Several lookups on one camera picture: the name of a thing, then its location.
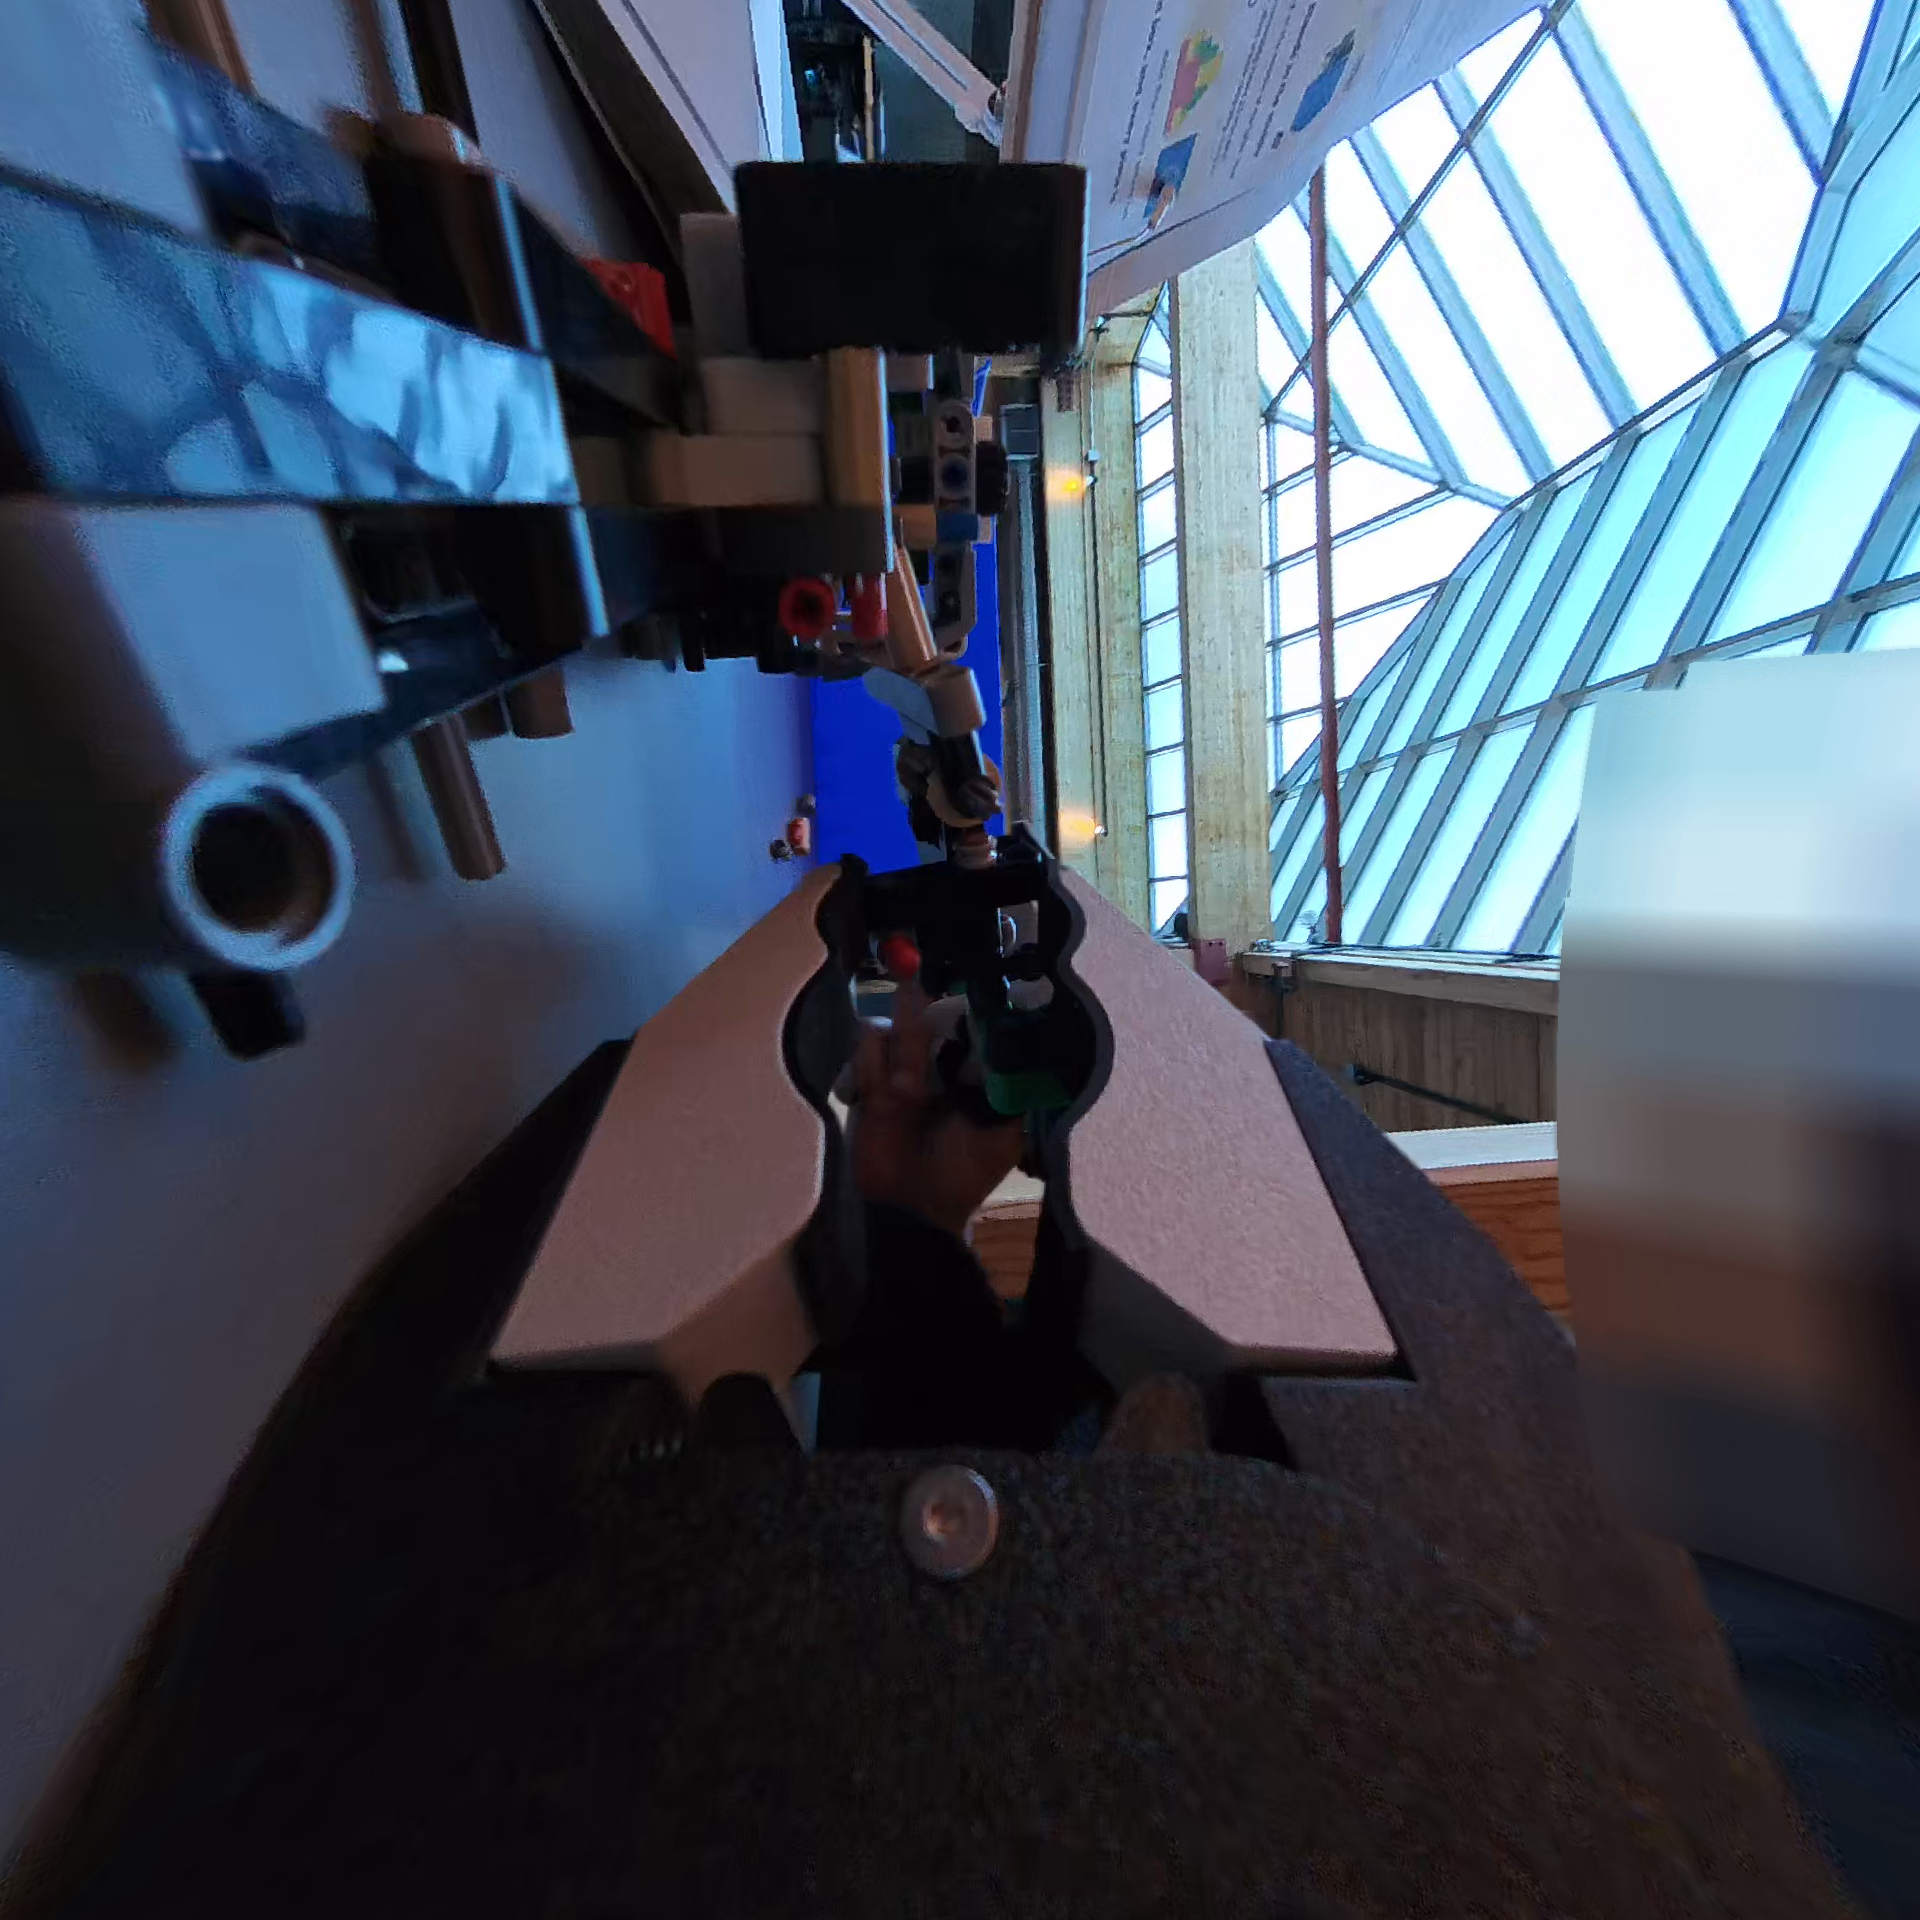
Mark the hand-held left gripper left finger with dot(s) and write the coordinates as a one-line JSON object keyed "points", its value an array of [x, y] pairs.
{"points": [[675, 1171]]}

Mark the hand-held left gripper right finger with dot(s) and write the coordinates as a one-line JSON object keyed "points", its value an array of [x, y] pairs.
{"points": [[1215, 1184]]}

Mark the small black green lego subassembly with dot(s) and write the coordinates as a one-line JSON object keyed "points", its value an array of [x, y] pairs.
{"points": [[960, 901]]}

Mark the white lego car model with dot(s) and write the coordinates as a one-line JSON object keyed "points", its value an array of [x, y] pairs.
{"points": [[375, 405]]}

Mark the small red lego piece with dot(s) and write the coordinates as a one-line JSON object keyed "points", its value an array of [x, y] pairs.
{"points": [[798, 833]]}

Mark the lego instruction booklet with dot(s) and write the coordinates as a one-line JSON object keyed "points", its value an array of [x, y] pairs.
{"points": [[1276, 89]]}

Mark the person's right hand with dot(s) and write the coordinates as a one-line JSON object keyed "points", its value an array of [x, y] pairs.
{"points": [[923, 1131]]}

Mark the wooden counter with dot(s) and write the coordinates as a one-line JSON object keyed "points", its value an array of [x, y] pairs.
{"points": [[1411, 1036]]}

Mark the blue board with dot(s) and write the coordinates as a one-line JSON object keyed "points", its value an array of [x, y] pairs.
{"points": [[855, 779]]}

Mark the wooden pillar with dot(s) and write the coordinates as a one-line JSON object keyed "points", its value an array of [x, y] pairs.
{"points": [[1224, 600]]}

